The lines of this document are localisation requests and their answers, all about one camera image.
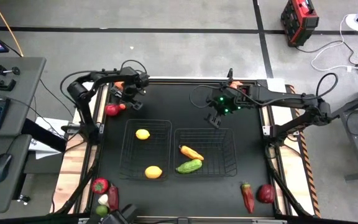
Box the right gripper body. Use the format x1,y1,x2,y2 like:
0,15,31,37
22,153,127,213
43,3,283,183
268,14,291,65
206,85,254,116

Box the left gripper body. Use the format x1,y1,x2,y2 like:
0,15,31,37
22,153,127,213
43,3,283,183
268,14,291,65
118,66,150,103

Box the yellow lemon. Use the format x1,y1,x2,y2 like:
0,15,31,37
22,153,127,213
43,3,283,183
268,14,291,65
144,166,163,180
135,128,151,141

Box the green cucumber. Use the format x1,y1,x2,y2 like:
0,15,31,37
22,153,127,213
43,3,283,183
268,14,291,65
175,159,203,174

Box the red chili pepper green stem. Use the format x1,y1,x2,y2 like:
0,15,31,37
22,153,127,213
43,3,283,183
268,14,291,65
241,182,255,215

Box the dark maroon apple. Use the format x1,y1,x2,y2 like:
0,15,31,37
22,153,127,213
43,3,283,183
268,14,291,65
257,184,275,204

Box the round red fruit green calyx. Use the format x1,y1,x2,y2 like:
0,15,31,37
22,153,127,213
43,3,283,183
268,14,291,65
91,177,109,195

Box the dark purple eggplant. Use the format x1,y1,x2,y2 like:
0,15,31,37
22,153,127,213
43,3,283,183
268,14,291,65
108,184,120,212

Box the green lime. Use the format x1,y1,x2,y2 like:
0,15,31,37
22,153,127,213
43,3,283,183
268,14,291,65
95,205,109,218

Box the grey desk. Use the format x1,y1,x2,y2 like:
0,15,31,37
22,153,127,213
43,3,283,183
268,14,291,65
0,57,47,138

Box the white papers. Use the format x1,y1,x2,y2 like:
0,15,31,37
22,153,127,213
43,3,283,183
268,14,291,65
29,116,67,160

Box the orange black hazard tape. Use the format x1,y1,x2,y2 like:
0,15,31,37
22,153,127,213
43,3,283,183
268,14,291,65
286,83,322,218

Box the red black toolbox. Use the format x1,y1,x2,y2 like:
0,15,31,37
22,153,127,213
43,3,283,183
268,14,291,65
280,0,320,48

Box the black boxy device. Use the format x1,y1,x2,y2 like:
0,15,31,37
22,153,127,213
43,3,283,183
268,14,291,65
103,203,139,224

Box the black computer mouse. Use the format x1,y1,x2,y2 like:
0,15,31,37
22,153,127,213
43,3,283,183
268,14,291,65
0,152,13,184

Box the black caster knob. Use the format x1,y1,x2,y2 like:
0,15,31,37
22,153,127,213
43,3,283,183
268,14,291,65
16,194,32,205

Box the black wire basket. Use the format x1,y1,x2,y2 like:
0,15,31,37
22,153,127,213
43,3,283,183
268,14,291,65
173,128,238,178
119,119,173,181

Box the black table frame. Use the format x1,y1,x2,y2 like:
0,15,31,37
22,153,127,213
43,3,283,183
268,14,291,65
50,76,323,224

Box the black floor cable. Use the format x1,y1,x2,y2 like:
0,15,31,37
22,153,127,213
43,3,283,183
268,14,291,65
295,39,358,68

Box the yellow cable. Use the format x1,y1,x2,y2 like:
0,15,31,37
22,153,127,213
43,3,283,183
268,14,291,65
0,0,24,58

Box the white cable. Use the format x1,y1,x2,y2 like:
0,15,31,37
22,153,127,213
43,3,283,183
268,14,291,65
310,14,358,72

